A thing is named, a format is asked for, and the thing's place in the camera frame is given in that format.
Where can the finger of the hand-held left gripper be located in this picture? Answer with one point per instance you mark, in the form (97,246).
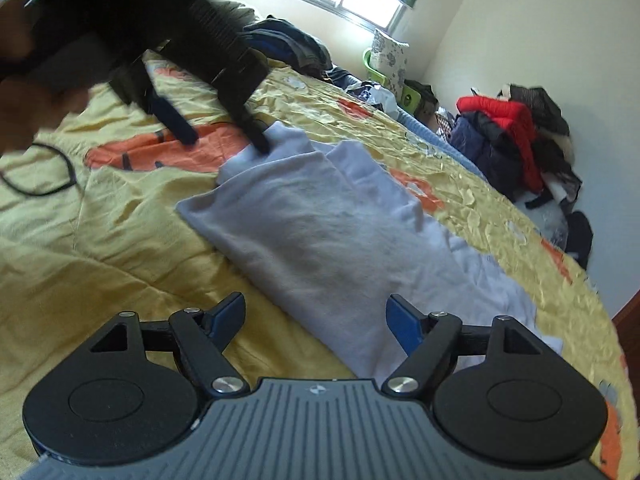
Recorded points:
(172,119)
(252,130)

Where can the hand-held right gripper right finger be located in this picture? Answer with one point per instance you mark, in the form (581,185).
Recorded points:
(402,324)

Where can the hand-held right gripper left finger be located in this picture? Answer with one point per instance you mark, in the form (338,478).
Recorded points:
(227,316)

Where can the lavender lace-trimmed garment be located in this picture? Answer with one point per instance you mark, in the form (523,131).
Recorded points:
(310,230)

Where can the stack of folded dark clothes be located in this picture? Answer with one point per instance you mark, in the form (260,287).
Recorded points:
(290,45)

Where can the person's left hand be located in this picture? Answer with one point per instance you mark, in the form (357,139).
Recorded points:
(35,115)

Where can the grey-white patterned duvet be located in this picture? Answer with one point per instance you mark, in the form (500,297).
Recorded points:
(239,14)

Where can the white plastic bag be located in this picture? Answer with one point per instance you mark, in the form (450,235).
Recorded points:
(547,222)
(372,96)

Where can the yellow quilt with orange print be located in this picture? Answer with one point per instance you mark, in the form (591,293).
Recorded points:
(100,240)

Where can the floral pillow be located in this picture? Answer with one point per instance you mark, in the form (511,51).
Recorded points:
(391,62)

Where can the green plastic chair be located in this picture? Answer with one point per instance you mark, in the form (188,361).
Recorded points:
(412,97)

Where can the light blue knitted blanket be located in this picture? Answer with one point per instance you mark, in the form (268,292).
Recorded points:
(440,147)

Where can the navy jacket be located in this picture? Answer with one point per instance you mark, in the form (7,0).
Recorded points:
(480,145)

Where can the black bag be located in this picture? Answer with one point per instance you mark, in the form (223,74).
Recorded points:
(580,237)

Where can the brown wooden door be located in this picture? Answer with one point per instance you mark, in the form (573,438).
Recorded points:
(630,332)

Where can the red jacket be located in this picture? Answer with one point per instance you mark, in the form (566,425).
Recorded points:
(510,117)

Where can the pile of black garments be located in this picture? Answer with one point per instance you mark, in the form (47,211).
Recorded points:
(545,110)

